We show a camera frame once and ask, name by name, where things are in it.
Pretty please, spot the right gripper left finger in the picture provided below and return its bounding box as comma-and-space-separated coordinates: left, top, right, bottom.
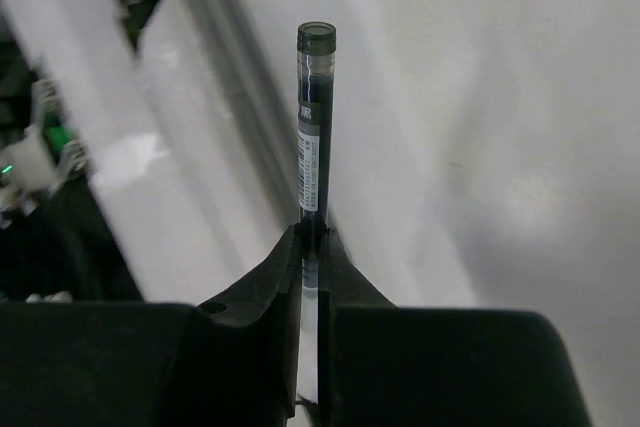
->
1, 226, 301, 426

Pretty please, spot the white front cover plate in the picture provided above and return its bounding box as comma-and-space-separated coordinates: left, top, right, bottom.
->
2, 0, 216, 304

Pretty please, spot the black ink clear pen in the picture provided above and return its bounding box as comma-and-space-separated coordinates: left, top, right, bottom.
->
297, 21, 337, 301

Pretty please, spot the aluminium table rail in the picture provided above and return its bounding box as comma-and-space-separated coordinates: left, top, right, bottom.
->
164, 0, 351, 258

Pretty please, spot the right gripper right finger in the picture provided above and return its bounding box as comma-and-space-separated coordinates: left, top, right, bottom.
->
317, 230, 591, 426

